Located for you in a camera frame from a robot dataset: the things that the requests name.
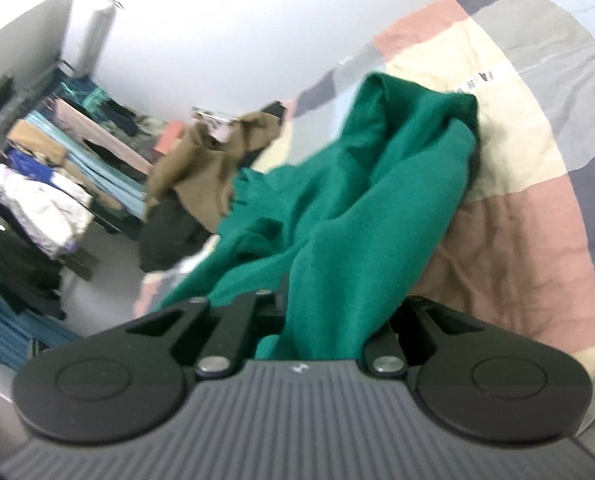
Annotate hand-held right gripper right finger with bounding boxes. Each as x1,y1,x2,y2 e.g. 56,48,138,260
361,296,484,377

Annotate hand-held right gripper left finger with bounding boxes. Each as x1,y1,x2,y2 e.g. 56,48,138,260
126,289,284,378

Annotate green hoodie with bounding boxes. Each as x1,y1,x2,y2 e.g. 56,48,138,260
160,72,481,361

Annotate green clothes hangers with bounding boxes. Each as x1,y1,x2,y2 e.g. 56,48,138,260
60,72,113,116

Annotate black clothing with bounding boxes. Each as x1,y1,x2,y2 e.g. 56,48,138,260
138,205,213,273

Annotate brown clothing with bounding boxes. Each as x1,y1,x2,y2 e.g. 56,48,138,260
145,110,283,233

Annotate patchwork quilt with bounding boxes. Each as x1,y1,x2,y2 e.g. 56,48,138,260
132,0,595,441

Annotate pink box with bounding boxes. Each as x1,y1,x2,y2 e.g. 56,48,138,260
154,119,186,155

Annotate white printed packet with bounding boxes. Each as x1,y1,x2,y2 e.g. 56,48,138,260
192,106,234,127

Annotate light blue hanging garment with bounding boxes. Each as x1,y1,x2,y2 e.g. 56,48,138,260
25,110,146,221

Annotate beige pink hanging garment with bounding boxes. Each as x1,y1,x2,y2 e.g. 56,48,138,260
52,97,153,176

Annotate white puffer jacket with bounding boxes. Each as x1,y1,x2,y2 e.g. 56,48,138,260
0,162,96,261

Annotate dark teal hanging garment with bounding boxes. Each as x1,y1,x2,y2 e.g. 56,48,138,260
0,270,73,371

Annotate black hanging garment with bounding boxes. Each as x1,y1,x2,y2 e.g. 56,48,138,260
0,220,66,321

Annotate tan hanging garment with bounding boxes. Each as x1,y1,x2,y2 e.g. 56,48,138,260
8,120,121,206

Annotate white air conditioner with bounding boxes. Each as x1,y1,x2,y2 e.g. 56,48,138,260
75,0,126,76

